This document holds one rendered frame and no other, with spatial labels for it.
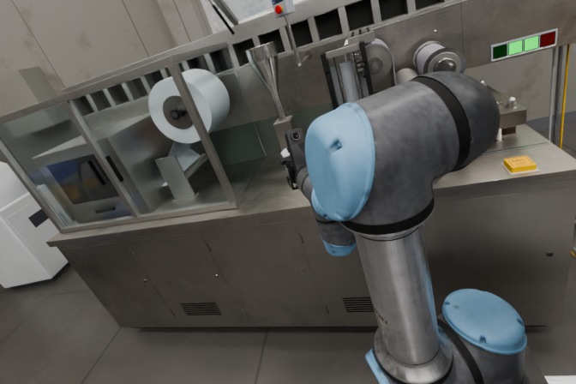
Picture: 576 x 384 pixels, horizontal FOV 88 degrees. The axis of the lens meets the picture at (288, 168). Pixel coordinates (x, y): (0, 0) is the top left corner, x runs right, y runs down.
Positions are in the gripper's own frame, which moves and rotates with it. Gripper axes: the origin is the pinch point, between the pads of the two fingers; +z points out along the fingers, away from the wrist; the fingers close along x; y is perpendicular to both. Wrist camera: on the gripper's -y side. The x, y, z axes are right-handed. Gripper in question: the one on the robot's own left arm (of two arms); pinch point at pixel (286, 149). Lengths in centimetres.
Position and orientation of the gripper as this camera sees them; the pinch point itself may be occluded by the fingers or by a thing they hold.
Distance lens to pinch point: 91.7
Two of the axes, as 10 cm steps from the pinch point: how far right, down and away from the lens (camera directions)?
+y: 1.7, 9.1, 3.7
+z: -2.7, -3.2, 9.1
